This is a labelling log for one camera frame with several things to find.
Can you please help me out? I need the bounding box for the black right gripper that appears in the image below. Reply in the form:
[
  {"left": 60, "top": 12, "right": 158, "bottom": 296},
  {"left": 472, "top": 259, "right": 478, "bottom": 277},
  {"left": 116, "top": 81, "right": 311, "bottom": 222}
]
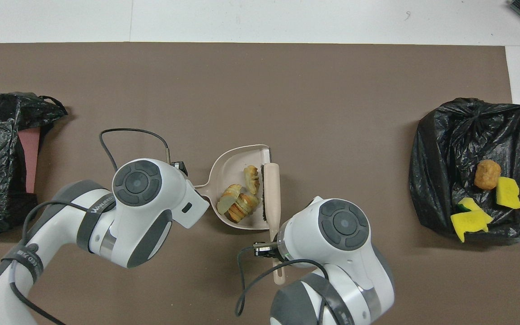
[{"left": 254, "top": 241, "right": 281, "bottom": 258}]

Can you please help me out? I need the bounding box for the beige plastic dustpan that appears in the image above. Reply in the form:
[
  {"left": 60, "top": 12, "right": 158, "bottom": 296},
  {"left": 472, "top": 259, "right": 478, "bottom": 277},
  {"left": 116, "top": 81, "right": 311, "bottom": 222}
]
[{"left": 195, "top": 144, "right": 273, "bottom": 231}]

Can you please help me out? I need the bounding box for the golden croissant piece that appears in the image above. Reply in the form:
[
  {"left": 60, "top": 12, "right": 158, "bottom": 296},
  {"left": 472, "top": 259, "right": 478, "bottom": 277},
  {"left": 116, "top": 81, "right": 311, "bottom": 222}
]
[
  {"left": 243, "top": 165, "right": 260, "bottom": 195},
  {"left": 226, "top": 192, "right": 260, "bottom": 223}
]

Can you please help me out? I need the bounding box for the beige hand brush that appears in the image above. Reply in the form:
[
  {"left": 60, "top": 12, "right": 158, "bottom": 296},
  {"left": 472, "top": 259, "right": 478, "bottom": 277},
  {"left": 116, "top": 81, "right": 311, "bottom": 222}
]
[{"left": 260, "top": 162, "right": 285, "bottom": 286}]

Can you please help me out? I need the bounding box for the pale pastry piece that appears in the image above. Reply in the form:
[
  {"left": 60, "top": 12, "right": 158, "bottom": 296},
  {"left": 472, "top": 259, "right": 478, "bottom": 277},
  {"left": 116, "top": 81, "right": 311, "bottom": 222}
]
[{"left": 217, "top": 184, "right": 242, "bottom": 215}]

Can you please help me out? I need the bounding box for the yellow sponge piece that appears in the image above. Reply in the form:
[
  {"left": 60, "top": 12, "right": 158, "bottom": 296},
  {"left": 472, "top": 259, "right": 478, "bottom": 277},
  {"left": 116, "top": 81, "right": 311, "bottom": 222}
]
[
  {"left": 450, "top": 209, "right": 494, "bottom": 243},
  {"left": 496, "top": 176, "right": 520, "bottom": 209}
]

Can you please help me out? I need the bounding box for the yellow sponge with green scourer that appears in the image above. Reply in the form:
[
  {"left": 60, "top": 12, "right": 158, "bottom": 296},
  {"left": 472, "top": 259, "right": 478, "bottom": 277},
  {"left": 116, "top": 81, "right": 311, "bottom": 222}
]
[{"left": 456, "top": 197, "right": 484, "bottom": 214}]

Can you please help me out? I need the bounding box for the brown bread roll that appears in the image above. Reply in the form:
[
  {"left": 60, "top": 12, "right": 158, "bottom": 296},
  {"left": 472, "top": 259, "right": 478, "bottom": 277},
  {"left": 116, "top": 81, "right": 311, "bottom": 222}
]
[{"left": 474, "top": 159, "right": 501, "bottom": 190}]

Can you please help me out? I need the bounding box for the pink plastic bin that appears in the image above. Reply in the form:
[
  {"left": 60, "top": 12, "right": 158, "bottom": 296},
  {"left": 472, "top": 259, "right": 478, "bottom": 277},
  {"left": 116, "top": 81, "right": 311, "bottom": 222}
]
[{"left": 18, "top": 128, "right": 41, "bottom": 194}]

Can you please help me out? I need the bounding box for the brown table mat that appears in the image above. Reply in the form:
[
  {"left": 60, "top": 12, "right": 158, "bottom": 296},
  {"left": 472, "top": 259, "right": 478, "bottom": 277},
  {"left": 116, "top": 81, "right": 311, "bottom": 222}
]
[{"left": 0, "top": 42, "right": 520, "bottom": 325}]

